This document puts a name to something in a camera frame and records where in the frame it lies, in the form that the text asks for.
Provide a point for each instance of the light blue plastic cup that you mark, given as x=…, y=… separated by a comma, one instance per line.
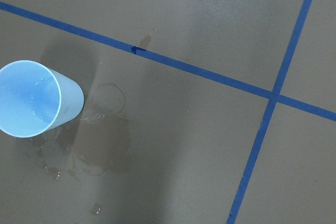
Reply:
x=35, y=99

